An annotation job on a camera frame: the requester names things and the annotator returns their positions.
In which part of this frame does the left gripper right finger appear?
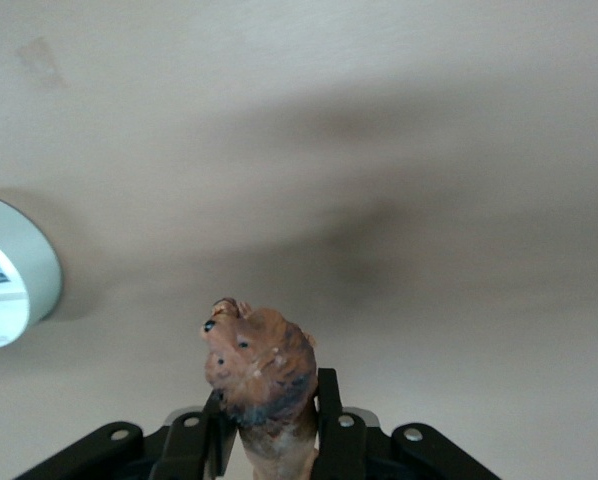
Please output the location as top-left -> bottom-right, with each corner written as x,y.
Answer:
314,366 -> 370,480

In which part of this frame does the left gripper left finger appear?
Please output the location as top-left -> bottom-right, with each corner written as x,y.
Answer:
150,388 -> 241,480

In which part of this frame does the brown lion statue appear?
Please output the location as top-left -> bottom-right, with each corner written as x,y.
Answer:
198,296 -> 321,480

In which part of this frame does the brown table cover sheet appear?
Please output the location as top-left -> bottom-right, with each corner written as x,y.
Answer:
0,0 -> 598,480

